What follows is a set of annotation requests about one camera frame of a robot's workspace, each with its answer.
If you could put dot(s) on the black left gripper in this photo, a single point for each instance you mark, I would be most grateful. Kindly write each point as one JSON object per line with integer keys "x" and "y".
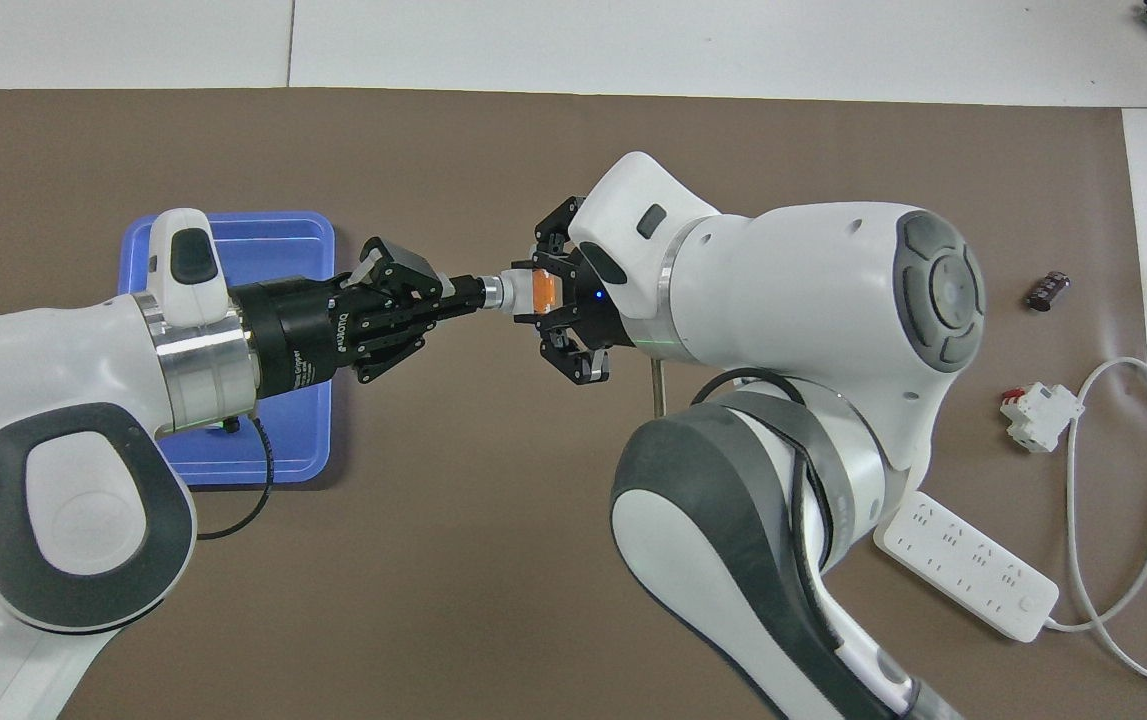
{"x": 303, "y": 335}

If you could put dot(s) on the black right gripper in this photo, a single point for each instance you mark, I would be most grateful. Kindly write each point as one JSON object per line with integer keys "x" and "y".
{"x": 598, "y": 310}

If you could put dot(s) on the orange-based knob switch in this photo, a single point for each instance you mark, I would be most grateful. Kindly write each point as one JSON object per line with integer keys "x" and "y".
{"x": 523, "y": 290}

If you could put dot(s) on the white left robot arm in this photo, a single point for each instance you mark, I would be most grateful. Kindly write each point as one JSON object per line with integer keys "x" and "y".
{"x": 33, "y": 370}

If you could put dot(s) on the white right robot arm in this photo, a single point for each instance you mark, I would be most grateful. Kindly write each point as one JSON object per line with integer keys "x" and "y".
{"x": 783, "y": 290}

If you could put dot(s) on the blue plastic tray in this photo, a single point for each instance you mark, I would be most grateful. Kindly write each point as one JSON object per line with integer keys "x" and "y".
{"x": 273, "y": 240}

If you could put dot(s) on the brown table mat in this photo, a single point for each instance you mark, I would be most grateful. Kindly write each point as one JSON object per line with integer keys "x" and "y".
{"x": 433, "y": 150}

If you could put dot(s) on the small black terminal block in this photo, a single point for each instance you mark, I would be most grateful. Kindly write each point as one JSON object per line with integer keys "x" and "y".
{"x": 1048, "y": 290}

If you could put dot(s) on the white power strip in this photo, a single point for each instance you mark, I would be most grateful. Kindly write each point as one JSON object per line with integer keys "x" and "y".
{"x": 968, "y": 565}

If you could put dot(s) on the white red circuit breaker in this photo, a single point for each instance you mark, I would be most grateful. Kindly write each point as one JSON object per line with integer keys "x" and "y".
{"x": 1043, "y": 415}

